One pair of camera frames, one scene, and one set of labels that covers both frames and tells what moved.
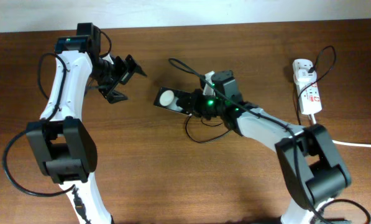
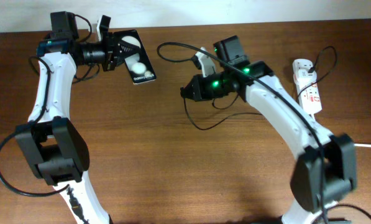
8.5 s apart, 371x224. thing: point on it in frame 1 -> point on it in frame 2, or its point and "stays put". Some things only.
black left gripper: x=127 y=71 -> x=112 y=46
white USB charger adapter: x=304 y=77 stays put
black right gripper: x=197 y=95 -> x=200 y=94
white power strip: x=309 y=98 stays put
